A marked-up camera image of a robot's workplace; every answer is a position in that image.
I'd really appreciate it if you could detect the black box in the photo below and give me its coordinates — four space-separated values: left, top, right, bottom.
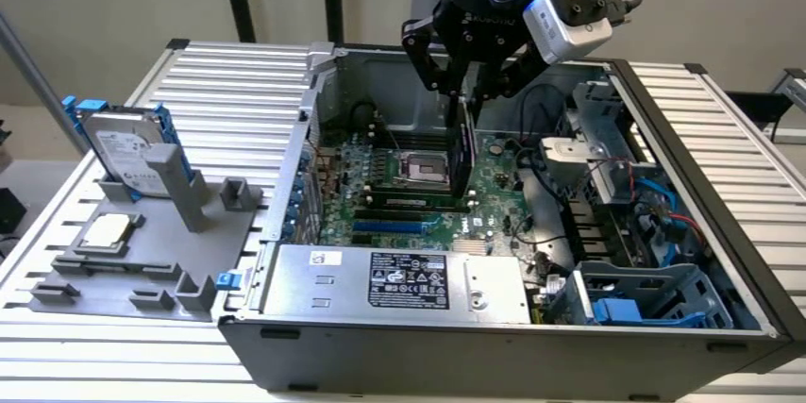
0 187 30 235

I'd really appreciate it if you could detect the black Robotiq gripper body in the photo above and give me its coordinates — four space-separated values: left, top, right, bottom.
436 0 544 65

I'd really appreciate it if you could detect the black wire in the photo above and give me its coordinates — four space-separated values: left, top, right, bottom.
503 214 568 249

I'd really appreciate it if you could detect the silver CPU chip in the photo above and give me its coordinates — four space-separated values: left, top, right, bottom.
82 212 138 249

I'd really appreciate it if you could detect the blue case latch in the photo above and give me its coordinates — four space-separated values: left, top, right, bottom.
213 269 245 291

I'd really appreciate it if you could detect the silver power supply unit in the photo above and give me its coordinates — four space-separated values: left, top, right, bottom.
256 243 535 327

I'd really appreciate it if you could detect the green RAM stick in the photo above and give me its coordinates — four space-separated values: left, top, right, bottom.
369 193 456 210

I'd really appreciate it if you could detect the CPU socket with metal frame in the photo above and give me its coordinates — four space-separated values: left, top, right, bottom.
388 149 456 188

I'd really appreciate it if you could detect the blue expansion slot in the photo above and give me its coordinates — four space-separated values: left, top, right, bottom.
349 219 443 235

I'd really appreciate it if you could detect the metal disk bay cage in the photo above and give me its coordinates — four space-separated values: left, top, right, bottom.
539 80 660 204

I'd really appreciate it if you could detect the black expansion slot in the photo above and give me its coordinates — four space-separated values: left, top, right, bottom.
349 207 471 223

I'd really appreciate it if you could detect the blue disk carrier frame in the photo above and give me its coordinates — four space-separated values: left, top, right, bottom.
60 96 190 202

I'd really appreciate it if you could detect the silver hard disk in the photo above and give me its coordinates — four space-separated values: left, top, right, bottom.
80 109 172 200

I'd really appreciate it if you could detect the blue wire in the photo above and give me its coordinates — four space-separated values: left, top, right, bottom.
632 175 691 256

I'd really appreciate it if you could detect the silver chipset heatsink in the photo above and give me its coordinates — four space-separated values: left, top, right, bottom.
451 237 493 257

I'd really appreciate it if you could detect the grey parts rack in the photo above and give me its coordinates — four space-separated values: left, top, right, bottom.
28 143 267 325

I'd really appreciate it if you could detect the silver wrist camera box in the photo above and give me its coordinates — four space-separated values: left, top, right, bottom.
521 0 615 66

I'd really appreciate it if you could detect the grey blue disk bay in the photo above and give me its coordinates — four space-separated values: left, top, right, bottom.
561 260 736 329

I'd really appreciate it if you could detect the silver aluminium rail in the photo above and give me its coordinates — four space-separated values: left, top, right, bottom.
0 9 90 155

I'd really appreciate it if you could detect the RAM module stick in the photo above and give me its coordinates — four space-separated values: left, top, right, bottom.
441 94 481 200

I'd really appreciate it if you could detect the black open PC case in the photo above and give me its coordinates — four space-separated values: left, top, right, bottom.
216 42 806 394

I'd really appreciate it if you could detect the red wire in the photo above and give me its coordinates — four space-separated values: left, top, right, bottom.
667 212 711 247

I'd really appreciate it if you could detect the aluminium frame with black plate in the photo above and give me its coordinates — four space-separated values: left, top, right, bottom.
723 67 806 144

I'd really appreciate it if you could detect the green motherboard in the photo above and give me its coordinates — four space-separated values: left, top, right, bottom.
312 127 537 259

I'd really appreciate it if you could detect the black RAM slot bank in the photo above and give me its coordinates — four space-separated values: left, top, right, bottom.
384 126 456 150

